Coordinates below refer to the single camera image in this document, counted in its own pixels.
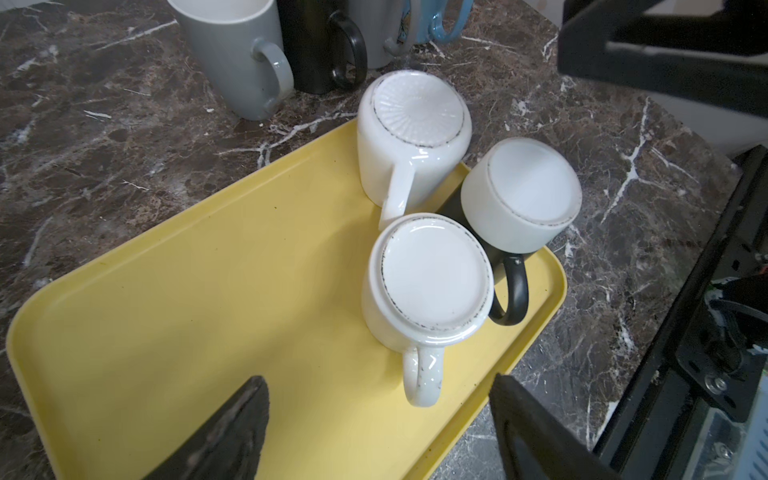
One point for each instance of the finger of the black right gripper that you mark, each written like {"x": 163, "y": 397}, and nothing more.
{"x": 707, "y": 59}

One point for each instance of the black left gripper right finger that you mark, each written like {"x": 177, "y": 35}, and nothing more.
{"x": 533, "y": 444}

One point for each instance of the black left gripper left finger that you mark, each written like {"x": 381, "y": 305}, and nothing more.
{"x": 228, "y": 445}

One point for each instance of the blue butterfly mug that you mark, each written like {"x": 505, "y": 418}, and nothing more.
{"x": 430, "y": 21}

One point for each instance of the small grey mug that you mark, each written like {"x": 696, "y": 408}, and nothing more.
{"x": 239, "y": 46}

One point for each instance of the tall grey mug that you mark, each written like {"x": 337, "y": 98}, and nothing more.
{"x": 387, "y": 31}

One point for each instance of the black mug white bottom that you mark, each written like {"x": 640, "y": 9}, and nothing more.
{"x": 521, "y": 195}

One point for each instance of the white ribbed-bottom mug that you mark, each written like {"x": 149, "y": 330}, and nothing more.
{"x": 413, "y": 129}

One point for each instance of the yellow plastic tray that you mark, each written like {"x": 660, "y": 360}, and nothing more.
{"x": 121, "y": 360}

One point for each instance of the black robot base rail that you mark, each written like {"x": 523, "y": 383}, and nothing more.
{"x": 696, "y": 408}

